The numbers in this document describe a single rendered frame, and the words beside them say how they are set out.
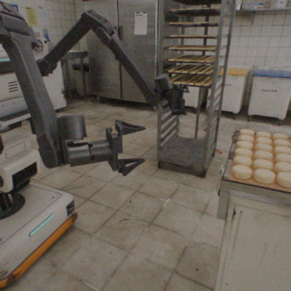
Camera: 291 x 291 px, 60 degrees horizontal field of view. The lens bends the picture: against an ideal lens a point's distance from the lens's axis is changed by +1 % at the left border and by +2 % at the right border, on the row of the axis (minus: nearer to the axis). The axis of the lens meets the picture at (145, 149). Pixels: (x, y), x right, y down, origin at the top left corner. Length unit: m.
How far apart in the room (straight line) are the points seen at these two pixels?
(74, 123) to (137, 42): 3.78
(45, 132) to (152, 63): 3.65
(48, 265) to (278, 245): 1.30
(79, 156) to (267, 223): 0.55
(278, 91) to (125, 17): 2.55
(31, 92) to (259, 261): 0.82
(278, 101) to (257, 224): 3.39
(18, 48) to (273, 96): 3.68
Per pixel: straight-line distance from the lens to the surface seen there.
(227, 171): 0.76
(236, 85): 4.13
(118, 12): 4.54
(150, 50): 4.24
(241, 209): 0.80
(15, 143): 1.43
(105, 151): 0.63
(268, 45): 4.69
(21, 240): 1.57
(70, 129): 0.62
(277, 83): 4.07
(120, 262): 1.67
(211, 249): 1.78
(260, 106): 4.16
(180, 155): 2.53
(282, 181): 0.73
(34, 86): 0.73
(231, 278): 0.99
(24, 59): 0.77
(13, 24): 0.83
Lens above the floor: 1.26
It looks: 25 degrees down
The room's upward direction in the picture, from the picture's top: straight up
